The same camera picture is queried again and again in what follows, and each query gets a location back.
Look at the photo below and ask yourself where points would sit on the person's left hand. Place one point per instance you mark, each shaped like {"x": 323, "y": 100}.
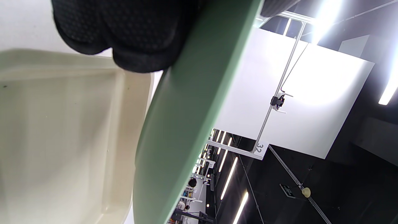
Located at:
{"x": 130, "y": 31}

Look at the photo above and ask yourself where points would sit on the green plate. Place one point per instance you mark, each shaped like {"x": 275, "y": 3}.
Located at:
{"x": 192, "y": 109}

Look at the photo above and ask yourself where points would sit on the beige baking tray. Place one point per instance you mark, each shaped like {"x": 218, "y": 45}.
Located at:
{"x": 62, "y": 124}

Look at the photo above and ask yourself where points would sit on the black beam clamp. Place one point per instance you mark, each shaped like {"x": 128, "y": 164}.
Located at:
{"x": 275, "y": 101}

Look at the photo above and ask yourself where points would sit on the aluminium overhead beam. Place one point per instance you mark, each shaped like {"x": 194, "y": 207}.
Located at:
{"x": 290, "y": 62}

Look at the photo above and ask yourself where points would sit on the row of ceiling light strips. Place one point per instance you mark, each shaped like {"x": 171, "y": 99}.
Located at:
{"x": 326, "y": 15}

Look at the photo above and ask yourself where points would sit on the dark overhead beam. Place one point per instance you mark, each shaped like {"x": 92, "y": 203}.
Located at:
{"x": 286, "y": 168}

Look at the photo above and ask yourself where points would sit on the white partition panel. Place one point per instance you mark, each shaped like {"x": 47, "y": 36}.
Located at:
{"x": 326, "y": 102}

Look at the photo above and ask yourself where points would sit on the black label tag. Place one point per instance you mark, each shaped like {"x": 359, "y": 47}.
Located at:
{"x": 287, "y": 190}

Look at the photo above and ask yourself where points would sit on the yellow round knob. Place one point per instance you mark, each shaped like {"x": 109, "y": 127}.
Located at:
{"x": 306, "y": 192}

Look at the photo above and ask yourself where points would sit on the aluminium frame pole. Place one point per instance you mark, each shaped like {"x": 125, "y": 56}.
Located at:
{"x": 236, "y": 150}

